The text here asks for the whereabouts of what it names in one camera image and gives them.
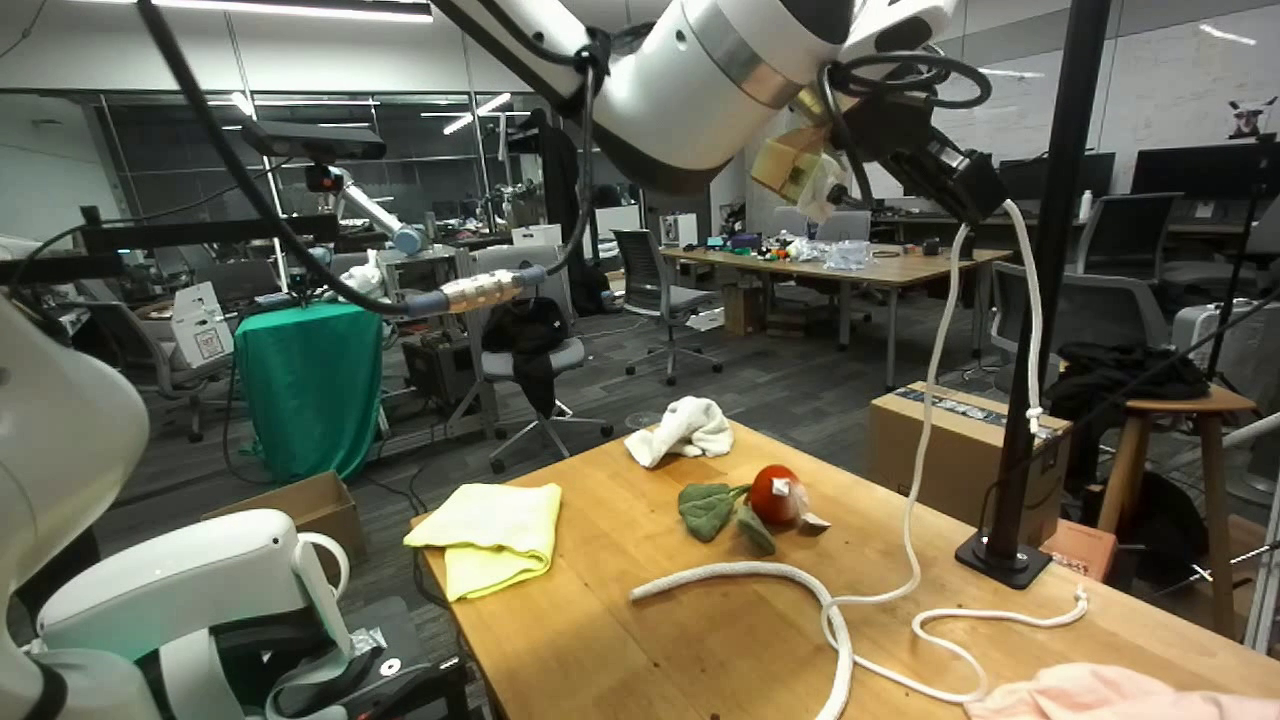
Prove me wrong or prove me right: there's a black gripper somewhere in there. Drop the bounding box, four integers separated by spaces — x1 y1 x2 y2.
835 85 1008 228

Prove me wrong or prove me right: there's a thin white cord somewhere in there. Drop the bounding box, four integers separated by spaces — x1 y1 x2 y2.
830 196 1094 712

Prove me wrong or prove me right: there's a white towel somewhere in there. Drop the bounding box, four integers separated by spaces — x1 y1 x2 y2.
622 393 738 470

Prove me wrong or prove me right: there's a light pink towel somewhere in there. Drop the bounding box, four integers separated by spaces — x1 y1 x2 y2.
963 660 1280 720

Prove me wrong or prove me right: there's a yellow green cloth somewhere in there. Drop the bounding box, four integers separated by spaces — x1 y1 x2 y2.
400 478 569 607

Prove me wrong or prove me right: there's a black computer monitor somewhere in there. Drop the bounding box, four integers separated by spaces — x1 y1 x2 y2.
996 146 1121 207
1133 139 1280 205

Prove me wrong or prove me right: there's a wooden office desk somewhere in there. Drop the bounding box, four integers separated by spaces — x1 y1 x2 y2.
660 234 1017 393

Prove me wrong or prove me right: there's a grey office chair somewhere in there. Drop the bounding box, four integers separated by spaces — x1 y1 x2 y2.
991 186 1186 354

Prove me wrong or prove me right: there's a black vertical pole with base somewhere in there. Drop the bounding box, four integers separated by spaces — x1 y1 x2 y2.
955 0 1113 590

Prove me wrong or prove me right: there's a black jacket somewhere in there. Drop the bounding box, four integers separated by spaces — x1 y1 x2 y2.
1047 342 1214 444

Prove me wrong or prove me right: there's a cardboard box with black tape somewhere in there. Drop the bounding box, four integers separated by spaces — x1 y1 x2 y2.
860 377 1076 553

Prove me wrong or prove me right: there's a black tripod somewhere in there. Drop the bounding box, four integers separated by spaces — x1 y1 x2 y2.
1204 93 1280 402

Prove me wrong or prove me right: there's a wooden stool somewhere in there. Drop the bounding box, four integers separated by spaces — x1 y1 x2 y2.
1095 382 1259 623

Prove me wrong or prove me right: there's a black office chair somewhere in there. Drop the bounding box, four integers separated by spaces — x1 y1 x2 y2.
613 223 726 393

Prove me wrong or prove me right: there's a red plush tomato toy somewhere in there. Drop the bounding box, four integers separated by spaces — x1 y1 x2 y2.
750 459 833 536

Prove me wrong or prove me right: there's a pink flat box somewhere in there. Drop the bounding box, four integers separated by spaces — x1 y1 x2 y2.
1046 517 1121 585

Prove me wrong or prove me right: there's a green plush leaf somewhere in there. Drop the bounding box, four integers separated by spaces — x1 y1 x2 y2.
676 475 784 561

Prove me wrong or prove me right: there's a light grey swivel chair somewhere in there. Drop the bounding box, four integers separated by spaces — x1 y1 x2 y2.
474 242 618 475

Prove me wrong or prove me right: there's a black bag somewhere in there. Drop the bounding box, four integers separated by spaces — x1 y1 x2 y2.
480 292 574 416

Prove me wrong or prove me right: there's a green draped cloth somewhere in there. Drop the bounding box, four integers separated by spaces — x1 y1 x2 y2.
232 297 387 486

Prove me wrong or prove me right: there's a small plain cardboard box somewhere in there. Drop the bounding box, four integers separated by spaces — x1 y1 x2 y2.
214 470 372 565

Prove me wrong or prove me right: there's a white paper sign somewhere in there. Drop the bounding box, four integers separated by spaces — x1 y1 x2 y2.
172 274 235 372

